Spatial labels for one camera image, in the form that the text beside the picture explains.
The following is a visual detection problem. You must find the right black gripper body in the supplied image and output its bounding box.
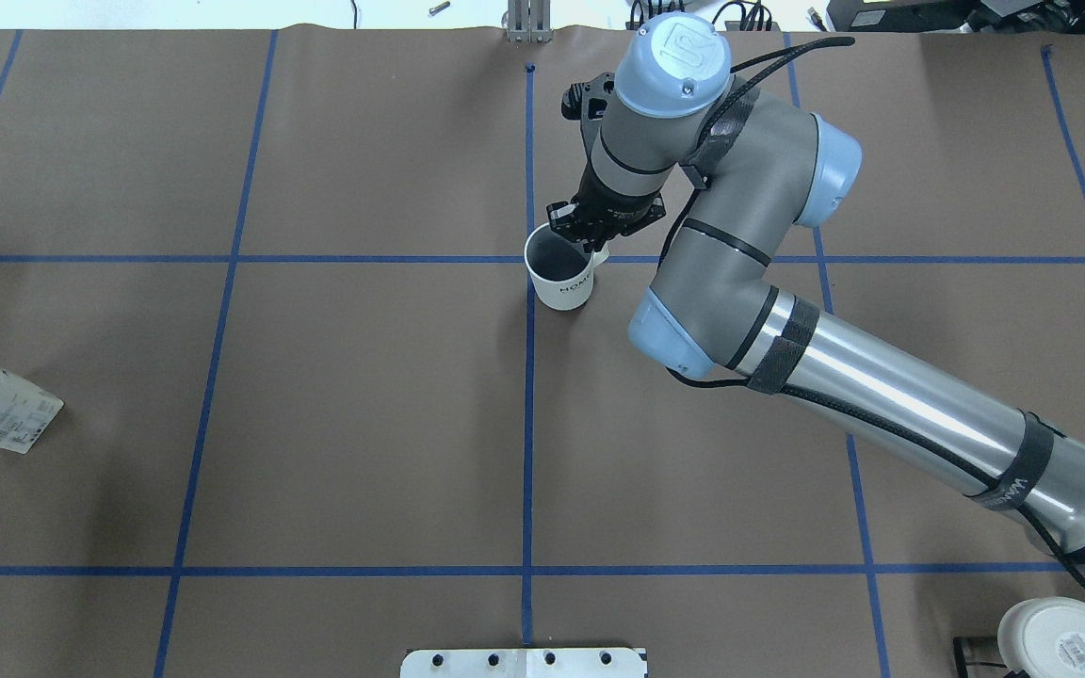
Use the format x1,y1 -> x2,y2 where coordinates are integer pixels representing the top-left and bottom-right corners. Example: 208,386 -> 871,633
546,166 -> 667,236

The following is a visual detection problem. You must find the white mug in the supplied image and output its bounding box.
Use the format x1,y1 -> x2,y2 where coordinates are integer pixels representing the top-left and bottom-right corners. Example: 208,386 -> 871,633
524,223 -> 608,312
997,597 -> 1085,677

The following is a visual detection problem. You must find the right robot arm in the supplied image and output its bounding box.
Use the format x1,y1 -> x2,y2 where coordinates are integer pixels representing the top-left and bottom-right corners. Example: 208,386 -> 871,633
545,12 -> 1085,583

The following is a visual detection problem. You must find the white mug in rack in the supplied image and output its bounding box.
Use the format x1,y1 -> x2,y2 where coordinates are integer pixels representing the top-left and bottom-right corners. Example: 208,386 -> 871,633
997,597 -> 1085,677

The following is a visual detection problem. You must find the aluminium frame post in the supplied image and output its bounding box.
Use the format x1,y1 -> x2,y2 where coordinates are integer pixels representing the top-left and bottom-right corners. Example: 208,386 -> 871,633
501,0 -> 554,44

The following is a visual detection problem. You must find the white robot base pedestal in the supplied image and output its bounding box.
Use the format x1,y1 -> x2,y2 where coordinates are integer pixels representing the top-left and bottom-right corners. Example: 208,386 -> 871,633
399,647 -> 650,677

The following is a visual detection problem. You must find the black wire mug rack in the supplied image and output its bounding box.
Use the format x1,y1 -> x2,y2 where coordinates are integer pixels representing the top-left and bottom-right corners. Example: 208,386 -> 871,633
950,637 -> 1024,678

